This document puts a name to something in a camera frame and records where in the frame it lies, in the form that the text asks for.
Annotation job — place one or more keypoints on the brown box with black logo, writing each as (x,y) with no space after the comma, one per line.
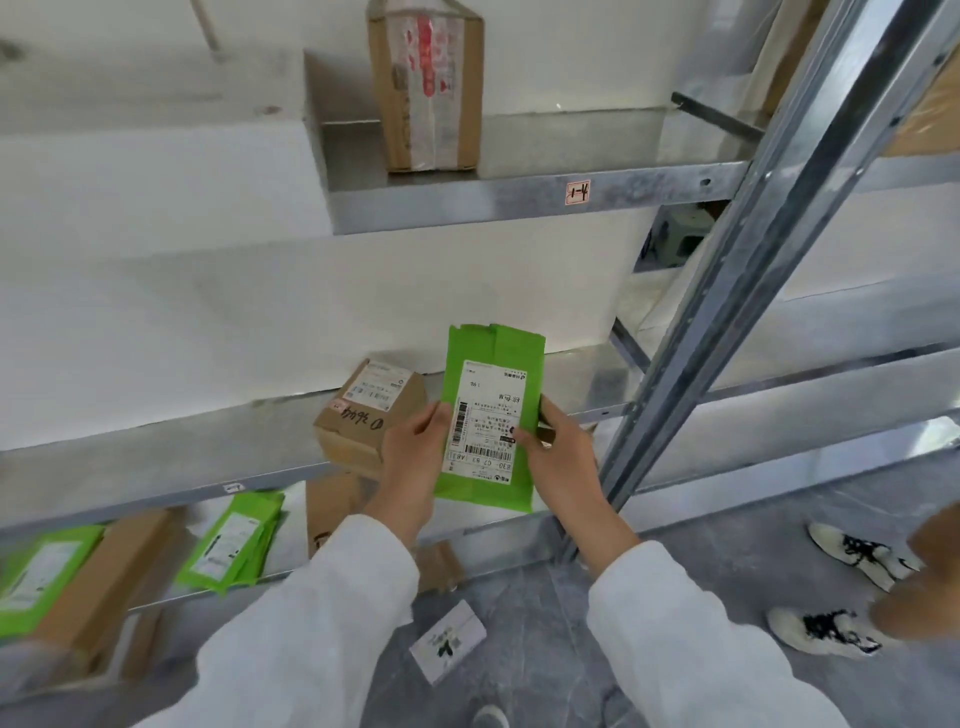
(334,514)

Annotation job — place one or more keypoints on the person's left hand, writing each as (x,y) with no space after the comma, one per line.
(409,472)

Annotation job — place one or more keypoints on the person's right forearm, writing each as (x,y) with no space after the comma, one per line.
(690,645)

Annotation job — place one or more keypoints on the person's left forearm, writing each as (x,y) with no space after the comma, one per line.
(300,637)

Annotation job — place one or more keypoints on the person's white right shoe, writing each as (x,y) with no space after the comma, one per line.
(491,716)

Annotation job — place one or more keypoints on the person's right hand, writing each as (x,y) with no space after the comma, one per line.
(570,480)

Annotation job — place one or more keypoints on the grey metal shelf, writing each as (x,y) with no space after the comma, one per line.
(825,367)
(487,199)

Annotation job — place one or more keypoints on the brown box with white label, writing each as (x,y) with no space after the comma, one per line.
(360,427)

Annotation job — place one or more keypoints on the small brown box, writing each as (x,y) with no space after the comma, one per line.
(112,577)
(437,568)

